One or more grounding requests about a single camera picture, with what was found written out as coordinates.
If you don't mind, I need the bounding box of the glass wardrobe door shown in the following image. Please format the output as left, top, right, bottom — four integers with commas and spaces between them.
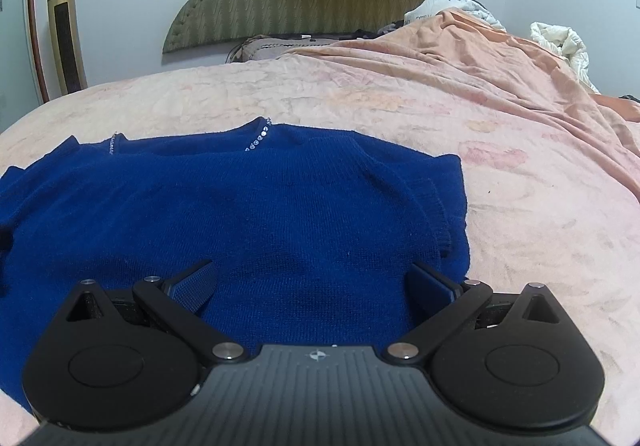
0, 0, 49, 130

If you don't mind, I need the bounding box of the pink bed sheet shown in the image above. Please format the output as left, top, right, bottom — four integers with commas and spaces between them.
1, 50, 639, 445

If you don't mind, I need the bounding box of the white crumpled quilt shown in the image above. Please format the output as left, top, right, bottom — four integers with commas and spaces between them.
529, 21, 600, 94

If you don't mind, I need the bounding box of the gold tower air conditioner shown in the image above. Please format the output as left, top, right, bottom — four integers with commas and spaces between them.
47, 0, 87, 95

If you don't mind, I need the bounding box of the orange blanket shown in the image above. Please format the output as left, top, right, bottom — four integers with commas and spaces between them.
295, 10, 639, 192

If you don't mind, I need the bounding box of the blue knit sweater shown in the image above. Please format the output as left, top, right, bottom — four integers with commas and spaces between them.
1, 118, 470, 402

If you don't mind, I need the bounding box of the white pillow behind blanket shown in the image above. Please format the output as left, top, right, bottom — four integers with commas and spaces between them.
404, 0, 506, 31

